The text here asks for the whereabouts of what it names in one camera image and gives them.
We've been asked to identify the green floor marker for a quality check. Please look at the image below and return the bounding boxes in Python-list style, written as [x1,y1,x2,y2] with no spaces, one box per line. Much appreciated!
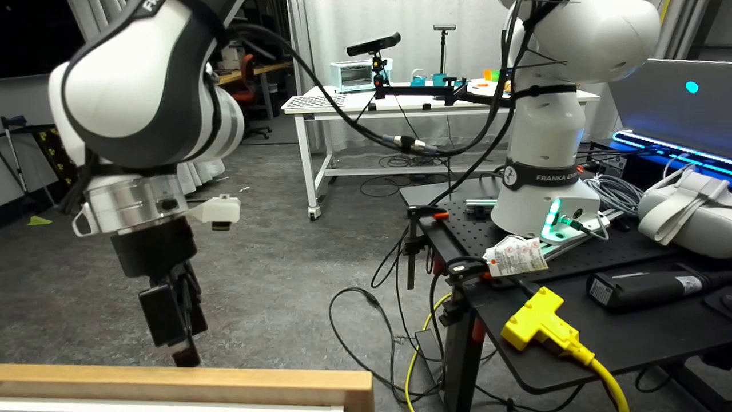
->
[22,213,57,231]

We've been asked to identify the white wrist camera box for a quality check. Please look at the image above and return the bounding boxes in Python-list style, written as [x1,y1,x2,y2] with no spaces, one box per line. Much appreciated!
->
[182,192,244,234]

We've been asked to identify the yellow power plug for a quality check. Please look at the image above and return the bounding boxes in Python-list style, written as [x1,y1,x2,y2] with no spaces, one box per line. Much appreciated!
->
[498,285,595,367]

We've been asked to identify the red office chair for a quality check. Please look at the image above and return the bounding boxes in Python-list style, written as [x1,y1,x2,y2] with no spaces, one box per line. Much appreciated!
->
[224,44,279,142]

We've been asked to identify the wooden drawer with silver handle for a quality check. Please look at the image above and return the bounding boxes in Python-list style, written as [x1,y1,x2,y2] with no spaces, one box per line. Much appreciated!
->
[0,363,377,412]

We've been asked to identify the white metal table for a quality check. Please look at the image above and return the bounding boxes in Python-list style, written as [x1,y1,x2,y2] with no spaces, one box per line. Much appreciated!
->
[279,79,604,225]

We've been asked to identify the white teal device box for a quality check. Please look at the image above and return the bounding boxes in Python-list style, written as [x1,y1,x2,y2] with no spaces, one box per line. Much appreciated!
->
[327,57,395,97]

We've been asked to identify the white curtain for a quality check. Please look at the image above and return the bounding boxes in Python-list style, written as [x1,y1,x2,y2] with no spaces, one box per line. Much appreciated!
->
[283,0,527,88]

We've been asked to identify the black handheld controller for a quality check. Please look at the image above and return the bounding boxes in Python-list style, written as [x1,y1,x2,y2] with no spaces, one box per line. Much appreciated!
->
[583,264,732,313]

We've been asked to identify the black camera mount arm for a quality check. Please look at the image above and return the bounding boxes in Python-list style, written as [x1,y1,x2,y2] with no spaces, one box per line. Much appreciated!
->
[368,54,494,110]

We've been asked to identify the grey white VR headset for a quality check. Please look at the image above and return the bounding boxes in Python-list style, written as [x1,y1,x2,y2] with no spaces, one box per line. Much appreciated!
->
[634,165,732,264]

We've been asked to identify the black robot table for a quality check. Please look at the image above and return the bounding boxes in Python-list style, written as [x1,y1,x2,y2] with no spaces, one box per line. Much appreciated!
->
[398,177,732,412]

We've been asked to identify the black red clamp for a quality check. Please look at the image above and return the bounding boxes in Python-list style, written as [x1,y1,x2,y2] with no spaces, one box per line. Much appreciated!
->
[399,206,453,293]

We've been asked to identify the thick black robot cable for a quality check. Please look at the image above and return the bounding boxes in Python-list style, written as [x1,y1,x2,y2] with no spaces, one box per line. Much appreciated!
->
[225,0,550,161]

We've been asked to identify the teal small objects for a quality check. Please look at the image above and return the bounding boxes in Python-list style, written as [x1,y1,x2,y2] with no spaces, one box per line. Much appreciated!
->
[407,69,468,93]

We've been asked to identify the black floor cables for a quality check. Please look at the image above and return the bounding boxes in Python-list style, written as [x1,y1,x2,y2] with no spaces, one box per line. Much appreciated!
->
[325,215,466,407]

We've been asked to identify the white red packet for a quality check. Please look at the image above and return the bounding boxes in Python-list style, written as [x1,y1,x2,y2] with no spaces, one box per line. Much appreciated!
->
[479,234,550,279]

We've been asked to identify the black stereo camera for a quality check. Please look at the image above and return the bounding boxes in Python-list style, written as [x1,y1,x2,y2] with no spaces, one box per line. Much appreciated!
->
[345,31,405,59]

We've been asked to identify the black upright stand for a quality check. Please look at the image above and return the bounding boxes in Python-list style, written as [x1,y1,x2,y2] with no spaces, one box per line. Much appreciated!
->
[429,24,460,80]

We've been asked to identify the grey cable bundle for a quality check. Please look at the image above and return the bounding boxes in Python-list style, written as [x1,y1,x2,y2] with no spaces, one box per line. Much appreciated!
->
[583,172,645,223]

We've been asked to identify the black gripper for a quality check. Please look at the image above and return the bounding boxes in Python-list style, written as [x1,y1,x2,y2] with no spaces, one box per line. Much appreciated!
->
[106,215,209,371]

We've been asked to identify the yellow power cable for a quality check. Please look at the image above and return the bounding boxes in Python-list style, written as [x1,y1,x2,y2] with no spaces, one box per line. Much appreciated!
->
[399,291,634,412]

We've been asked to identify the dark laptop with blue light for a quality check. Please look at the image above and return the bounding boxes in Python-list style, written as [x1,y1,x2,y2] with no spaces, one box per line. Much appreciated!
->
[605,55,732,183]

